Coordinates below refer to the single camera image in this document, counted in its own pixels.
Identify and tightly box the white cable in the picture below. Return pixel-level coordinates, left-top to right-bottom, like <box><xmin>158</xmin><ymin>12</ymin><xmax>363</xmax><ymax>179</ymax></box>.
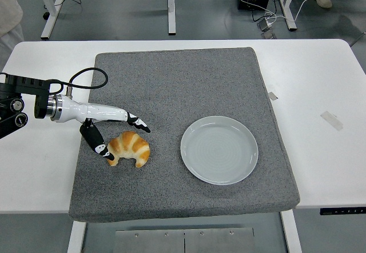
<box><xmin>239</xmin><ymin>0</ymin><xmax>320</xmax><ymax>26</ymax></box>

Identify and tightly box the black desk control panel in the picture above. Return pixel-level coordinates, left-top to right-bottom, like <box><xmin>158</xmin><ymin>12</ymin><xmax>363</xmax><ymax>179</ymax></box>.
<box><xmin>319</xmin><ymin>206</ymin><xmax>366</xmax><ymax>216</ymax></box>

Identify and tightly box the white table leg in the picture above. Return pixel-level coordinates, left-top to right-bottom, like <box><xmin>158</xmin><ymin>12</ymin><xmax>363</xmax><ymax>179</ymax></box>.
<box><xmin>280</xmin><ymin>209</ymin><xmax>303</xmax><ymax>253</ymax></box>
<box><xmin>67</xmin><ymin>220</ymin><xmax>87</xmax><ymax>253</ymax></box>

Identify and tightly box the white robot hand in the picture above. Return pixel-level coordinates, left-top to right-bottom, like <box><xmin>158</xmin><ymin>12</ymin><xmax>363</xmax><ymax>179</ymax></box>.
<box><xmin>55</xmin><ymin>94</ymin><xmax>152</xmax><ymax>162</ymax></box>

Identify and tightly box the grey fabric mat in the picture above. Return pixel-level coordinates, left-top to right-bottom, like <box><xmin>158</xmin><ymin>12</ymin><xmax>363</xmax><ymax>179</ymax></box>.
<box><xmin>68</xmin><ymin>46</ymin><xmax>300</xmax><ymax>223</ymax></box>

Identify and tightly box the golden croissant bread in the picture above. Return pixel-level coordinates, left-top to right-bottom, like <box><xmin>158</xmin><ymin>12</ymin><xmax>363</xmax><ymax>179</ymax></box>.
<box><xmin>107</xmin><ymin>130</ymin><xmax>151</xmax><ymax>168</ymax></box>

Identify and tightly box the grey round plate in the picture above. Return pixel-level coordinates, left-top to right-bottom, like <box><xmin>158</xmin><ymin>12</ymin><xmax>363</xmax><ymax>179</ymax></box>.
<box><xmin>180</xmin><ymin>115</ymin><xmax>259</xmax><ymax>186</ymax></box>

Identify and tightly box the white background desk leg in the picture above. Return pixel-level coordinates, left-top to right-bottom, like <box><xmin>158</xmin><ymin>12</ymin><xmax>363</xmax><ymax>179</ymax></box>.
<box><xmin>276</xmin><ymin>0</ymin><xmax>300</xmax><ymax>31</ymax></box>
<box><xmin>33</xmin><ymin>0</ymin><xmax>66</xmax><ymax>41</ymax></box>
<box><xmin>167</xmin><ymin>0</ymin><xmax>176</xmax><ymax>35</ymax></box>

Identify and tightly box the person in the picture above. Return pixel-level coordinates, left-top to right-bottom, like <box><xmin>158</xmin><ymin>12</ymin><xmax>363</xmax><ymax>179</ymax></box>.
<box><xmin>0</xmin><ymin>0</ymin><xmax>25</xmax><ymax>71</ymax></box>

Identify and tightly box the grey metal plate with screws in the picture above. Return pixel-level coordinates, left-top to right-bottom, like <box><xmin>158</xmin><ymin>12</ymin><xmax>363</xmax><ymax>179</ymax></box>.
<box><xmin>114</xmin><ymin>227</ymin><xmax>256</xmax><ymax>253</ymax></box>

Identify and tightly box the large clear tape piece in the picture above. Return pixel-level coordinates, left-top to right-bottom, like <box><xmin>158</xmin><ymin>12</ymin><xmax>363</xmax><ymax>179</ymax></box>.
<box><xmin>319</xmin><ymin>110</ymin><xmax>344</xmax><ymax>131</ymax></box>

